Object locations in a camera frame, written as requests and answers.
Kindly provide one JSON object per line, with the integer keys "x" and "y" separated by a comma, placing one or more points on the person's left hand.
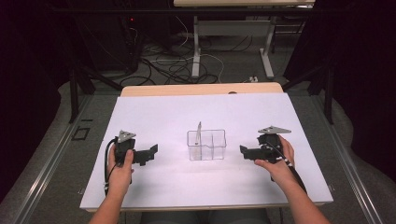
{"x": 120, "y": 174}

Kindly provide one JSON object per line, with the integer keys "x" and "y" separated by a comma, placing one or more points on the person's right hand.
{"x": 280, "y": 171}

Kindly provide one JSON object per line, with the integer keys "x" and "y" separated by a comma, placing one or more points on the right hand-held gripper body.
{"x": 268, "y": 146}

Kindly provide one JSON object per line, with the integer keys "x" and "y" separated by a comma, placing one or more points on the white power strip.
{"x": 253, "y": 79}

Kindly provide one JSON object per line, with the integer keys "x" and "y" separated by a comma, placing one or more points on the black metal stand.
{"x": 327, "y": 87}
{"x": 74, "y": 93}

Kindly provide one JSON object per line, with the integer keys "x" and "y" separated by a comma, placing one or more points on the dark computer tower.
{"x": 130, "y": 40}

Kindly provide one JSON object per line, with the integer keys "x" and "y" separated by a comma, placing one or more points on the black horizontal frame bar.
{"x": 186, "y": 10}

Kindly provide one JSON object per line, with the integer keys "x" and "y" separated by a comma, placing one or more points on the white desk with metal legs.
{"x": 233, "y": 28}

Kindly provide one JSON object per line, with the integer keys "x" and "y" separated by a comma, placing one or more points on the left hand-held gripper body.
{"x": 124, "y": 146}

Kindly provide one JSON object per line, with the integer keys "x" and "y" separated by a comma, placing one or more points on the clear plastic pen holder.
{"x": 207, "y": 146}

